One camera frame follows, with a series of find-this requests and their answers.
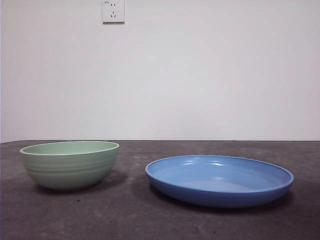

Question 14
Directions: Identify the blue round plate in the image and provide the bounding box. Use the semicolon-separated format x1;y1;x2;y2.
145;154;295;208

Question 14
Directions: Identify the green ribbed bowl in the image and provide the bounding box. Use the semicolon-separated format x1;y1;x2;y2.
19;140;120;192

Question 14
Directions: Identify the white wall socket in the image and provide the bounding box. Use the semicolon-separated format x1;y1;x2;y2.
102;0;125;25

